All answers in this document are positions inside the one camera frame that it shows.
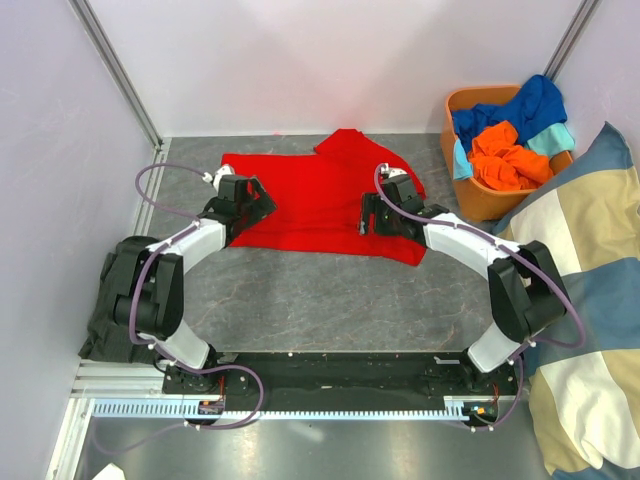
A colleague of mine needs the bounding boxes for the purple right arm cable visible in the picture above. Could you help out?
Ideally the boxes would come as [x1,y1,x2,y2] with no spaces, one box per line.
[374,162,586,436]

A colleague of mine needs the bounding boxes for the orange t shirt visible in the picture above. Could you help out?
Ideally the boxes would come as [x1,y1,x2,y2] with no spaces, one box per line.
[467,121,554,192]

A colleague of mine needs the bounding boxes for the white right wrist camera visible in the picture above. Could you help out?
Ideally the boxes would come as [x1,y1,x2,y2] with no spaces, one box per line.
[378,163,409,181]

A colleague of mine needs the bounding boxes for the dark green striped folded shirt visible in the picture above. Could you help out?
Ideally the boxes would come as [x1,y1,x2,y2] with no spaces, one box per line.
[78,236,157,365]

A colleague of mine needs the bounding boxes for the red t shirt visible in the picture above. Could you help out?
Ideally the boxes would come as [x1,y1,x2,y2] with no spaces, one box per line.
[222,129,426,267]

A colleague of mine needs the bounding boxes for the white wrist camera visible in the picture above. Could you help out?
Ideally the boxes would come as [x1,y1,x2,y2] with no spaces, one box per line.
[378,163,409,181]
[201,164,235,190]

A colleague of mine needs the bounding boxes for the light blue slotted cable duct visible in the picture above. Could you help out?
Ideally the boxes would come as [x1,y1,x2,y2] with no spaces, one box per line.
[92,398,479,421]

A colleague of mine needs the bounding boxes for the blue and beige checked pillow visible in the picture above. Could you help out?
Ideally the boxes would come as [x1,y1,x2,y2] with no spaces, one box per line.
[495,124,639,479]

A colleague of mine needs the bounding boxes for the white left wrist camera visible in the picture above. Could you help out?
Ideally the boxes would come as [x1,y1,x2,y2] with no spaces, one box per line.
[201,164,235,190]

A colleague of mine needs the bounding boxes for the blue and teal t shirt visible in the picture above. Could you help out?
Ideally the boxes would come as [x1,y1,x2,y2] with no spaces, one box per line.
[451,75,575,181]

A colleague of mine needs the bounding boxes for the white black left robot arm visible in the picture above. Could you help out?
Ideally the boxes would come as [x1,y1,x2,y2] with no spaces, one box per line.
[106,173,276,393]

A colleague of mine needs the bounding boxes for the white object bottom left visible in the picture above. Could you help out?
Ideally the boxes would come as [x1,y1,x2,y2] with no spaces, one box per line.
[92,463,126,480]

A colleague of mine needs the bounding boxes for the right aluminium corner post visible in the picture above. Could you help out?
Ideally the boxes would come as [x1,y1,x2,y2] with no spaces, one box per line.
[543,0,601,81]

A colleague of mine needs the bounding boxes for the aluminium corner frame post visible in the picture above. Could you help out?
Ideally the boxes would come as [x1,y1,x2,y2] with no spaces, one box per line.
[69,0,163,150]

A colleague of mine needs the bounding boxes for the orange plastic laundry basket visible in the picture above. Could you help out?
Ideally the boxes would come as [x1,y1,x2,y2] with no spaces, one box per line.
[440,86,573,222]

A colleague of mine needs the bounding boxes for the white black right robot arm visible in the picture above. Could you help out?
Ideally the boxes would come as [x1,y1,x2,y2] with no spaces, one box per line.
[359,174,575,394]

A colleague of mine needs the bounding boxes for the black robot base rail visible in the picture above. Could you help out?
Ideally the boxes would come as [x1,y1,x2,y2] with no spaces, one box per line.
[162,350,521,397]

